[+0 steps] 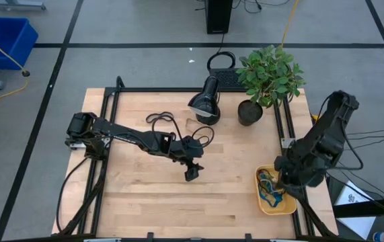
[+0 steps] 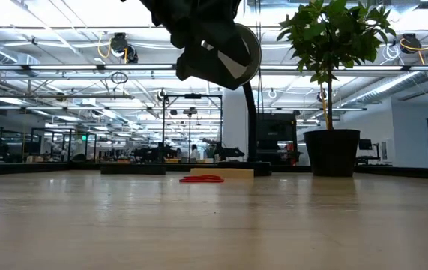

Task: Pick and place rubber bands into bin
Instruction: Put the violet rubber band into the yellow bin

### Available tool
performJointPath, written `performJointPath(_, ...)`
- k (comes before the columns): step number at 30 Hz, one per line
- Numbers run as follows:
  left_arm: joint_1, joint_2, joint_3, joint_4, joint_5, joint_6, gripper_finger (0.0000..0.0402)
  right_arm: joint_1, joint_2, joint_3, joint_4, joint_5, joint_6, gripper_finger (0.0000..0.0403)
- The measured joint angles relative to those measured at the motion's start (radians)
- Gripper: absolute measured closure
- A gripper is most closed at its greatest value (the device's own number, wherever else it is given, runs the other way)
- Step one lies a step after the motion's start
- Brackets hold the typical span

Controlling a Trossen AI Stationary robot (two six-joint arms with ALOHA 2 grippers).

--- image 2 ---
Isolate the small black monitor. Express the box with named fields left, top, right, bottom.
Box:
left=355, top=139, right=382, bottom=166

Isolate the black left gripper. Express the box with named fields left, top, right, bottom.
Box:
left=138, top=0, right=247, bottom=50

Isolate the green plant in black pot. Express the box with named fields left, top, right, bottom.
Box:
left=276, top=0, right=397, bottom=178

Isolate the black cabinet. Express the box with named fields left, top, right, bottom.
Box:
left=256, top=112, right=299, bottom=167

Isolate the black desk lamp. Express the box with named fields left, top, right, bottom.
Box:
left=234, top=22, right=273, bottom=177

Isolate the black metal station frame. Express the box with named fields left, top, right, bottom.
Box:
left=162, top=93, right=224, bottom=166

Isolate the thin red rubber band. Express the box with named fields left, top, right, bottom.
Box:
left=178, top=174, right=226, bottom=184

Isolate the ceiling cable reel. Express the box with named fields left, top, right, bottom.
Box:
left=399, top=33, right=424, bottom=56
left=109, top=32, right=139, bottom=65

